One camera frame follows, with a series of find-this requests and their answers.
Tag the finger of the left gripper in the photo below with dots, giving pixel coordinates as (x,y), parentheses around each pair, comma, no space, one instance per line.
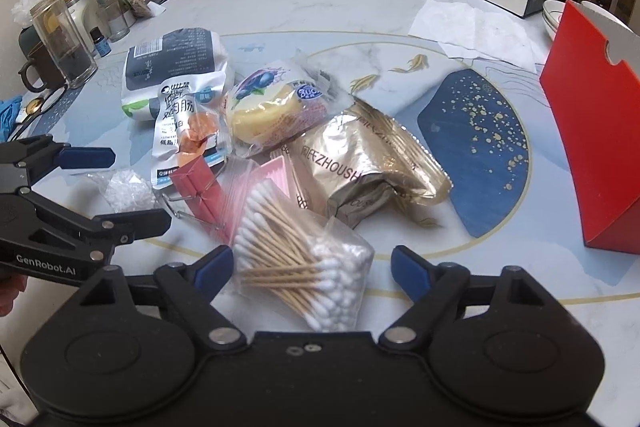
(126,227)
(73,158)

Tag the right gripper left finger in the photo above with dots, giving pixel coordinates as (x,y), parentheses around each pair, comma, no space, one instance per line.
(188,292)

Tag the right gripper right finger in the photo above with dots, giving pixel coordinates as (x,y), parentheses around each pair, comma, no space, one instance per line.
(435,292)

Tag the cotton swab bag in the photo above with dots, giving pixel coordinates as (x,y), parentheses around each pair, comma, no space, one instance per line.
(317,267)

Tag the gold foil snack packet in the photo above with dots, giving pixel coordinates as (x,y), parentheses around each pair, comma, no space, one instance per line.
(354,163)

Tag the dark blue white bag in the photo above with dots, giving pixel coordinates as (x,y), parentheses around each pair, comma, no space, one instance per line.
(186,59)

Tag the person's left hand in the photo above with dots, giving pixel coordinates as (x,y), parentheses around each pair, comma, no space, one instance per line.
(11,287)

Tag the clear crinkled plastic bag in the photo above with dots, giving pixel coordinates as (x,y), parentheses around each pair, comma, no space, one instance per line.
(124,190)

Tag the blue cloth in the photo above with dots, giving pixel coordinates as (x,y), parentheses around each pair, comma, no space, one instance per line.
(9,111)

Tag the tall glass jar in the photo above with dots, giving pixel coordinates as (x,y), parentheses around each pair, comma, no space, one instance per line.
(59,34)

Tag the red binder clip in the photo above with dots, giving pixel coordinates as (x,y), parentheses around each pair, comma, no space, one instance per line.
(198,196)

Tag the pink ribbed card pack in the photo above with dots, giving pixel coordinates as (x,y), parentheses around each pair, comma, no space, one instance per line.
(238,179)

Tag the small blue bottle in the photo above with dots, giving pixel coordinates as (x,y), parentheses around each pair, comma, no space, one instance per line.
(100,42)

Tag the dark mug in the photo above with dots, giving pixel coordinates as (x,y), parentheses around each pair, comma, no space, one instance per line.
(38,58)

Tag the small drinking glass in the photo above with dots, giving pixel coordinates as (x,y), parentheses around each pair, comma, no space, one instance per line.
(115,20)

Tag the blueberry bread packet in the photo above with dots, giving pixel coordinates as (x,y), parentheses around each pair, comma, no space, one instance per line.
(279,101)

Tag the red cardboard box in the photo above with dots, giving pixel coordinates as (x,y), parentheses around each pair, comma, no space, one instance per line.
(591,81)

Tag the white paper sheets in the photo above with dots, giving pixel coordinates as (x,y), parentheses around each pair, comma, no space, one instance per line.
(464,31)

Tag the stacked white plates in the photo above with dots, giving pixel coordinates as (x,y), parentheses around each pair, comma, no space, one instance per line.
(552,13)

